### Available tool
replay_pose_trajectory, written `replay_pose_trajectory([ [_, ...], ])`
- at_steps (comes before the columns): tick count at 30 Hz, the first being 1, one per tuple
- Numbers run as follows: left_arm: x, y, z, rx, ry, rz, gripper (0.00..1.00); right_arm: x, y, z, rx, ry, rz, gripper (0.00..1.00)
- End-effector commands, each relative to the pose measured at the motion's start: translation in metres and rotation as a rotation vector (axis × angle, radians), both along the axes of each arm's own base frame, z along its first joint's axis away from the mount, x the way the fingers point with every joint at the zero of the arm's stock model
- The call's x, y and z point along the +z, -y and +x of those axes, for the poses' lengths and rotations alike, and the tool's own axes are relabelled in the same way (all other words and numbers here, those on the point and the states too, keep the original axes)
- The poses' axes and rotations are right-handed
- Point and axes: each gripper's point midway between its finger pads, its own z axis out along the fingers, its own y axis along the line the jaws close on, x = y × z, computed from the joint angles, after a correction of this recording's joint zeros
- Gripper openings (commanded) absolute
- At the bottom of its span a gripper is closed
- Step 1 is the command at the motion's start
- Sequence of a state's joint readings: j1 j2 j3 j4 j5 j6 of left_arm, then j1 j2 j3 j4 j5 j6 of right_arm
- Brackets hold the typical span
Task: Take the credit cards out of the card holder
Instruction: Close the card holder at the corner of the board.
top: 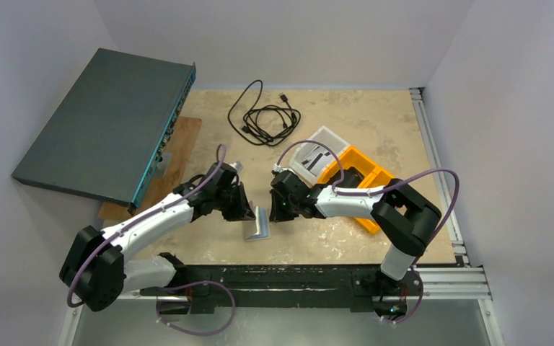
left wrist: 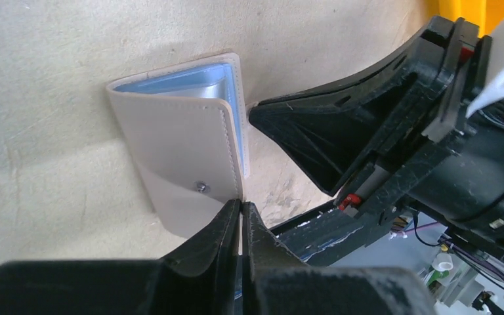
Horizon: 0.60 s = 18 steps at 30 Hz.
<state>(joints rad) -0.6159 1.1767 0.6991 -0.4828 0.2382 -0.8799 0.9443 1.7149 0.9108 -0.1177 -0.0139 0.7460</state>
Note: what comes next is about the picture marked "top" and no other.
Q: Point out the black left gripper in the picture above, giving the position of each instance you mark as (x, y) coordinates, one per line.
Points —
(239, 201)

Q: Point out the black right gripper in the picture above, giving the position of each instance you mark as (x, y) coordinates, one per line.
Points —
(282, 200)

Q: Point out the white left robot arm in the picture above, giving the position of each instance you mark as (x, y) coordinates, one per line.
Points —
(100, 264)

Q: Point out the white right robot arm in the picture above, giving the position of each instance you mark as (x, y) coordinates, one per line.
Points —
(406, 217)

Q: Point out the white plastic bin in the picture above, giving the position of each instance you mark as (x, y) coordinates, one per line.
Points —
(325, 136)

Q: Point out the papers in white bin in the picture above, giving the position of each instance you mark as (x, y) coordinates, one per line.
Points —
(317, 159)

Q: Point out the brown wooden board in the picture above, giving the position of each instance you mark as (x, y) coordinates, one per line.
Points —
(168, 174)

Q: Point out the black part in orange bin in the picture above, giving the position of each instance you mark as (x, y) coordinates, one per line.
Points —
(352, 178)

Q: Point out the orange plastic bin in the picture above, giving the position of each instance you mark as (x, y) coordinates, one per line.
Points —
(374, 176)

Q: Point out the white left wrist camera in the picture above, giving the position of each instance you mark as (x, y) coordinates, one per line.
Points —
(234, 166)

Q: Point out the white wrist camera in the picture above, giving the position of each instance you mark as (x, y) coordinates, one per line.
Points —
(234, 166)
(277, 169)

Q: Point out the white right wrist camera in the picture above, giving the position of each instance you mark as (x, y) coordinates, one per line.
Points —
(277, 169)

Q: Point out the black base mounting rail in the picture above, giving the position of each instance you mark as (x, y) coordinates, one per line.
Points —
(357, 288)

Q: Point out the dark grey network switch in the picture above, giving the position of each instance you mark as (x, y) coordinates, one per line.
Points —
(105, 139)

